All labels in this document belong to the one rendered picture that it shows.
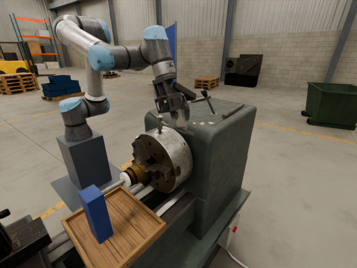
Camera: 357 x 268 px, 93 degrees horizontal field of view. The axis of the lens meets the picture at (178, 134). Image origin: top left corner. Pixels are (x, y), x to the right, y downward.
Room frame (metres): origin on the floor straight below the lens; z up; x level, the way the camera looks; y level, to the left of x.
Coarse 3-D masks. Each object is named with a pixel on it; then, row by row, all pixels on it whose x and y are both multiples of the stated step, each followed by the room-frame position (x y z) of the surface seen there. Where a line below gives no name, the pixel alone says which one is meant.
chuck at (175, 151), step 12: (144, 132) 0.74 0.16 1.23; (156, 132) 0.71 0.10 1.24; (168, 132) 0.72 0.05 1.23; (144, 144) 0.71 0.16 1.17; (156, 144) 0.66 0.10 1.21; (168, 144) 0.65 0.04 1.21; (180, 144) 0.68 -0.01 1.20; (156, 156) 0.66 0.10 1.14; (168, 156) 0.61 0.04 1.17; (180, 156) 0.63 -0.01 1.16; (180, 168) 0.61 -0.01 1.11; (156, 180) 0.67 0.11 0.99; (168, 180) 0.61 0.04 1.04; (180, 180) 0.61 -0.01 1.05
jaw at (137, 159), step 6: (138, 138) 0.75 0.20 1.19; (132, 144) 0.71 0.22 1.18; (138, 144) 0.70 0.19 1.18; (138, 150) 0.68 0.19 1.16; (144, 150) 0.69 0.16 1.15; (138, 156) 0.66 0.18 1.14; (144, 156) 0.67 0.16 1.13; (150, 156) 0.69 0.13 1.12; (132, 162) 0.65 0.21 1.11; (138, 162) 0.64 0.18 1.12
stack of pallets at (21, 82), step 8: (24, 72) 8.21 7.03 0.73; (0, 80) 6.88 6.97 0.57; (8, 80) 7.63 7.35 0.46; (16, 80) 7.53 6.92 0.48; (24, 80) 7.80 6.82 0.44; (32, 80) 7.81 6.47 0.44; (0, 88) 7.01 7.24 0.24; (8, 88) 7.46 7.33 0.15; (16, 88) 7.44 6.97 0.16; (24, 88) 7.41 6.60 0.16; (32, 88) 8.04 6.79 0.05
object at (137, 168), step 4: (132, 164) 0.64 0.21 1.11; (136, 164) 0.62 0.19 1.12; (140, 164) 0.64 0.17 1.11; (128, 168) 0.61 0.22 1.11; (132, 168) 0.60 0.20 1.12; (136, 168) 0.60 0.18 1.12; (140, 168) 0.60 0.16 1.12; (144, 168) 0.62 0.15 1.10; (128, 172) 0.57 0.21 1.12; (132, 172) 0.58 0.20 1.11; (136, 172) 0.58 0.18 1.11; (140, 172) 0.59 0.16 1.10; (132, 176) 0.57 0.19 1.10; (136, 176) 0.57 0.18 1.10; (140, 176) 0.58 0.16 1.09; (144, 176) 0.59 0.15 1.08; (132, 180) 0.56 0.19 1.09; (136, 180) 0.57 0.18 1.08; (140, 180) 0.58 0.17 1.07; (132, 184) 0.55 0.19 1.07; (136, 184) 0.58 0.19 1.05
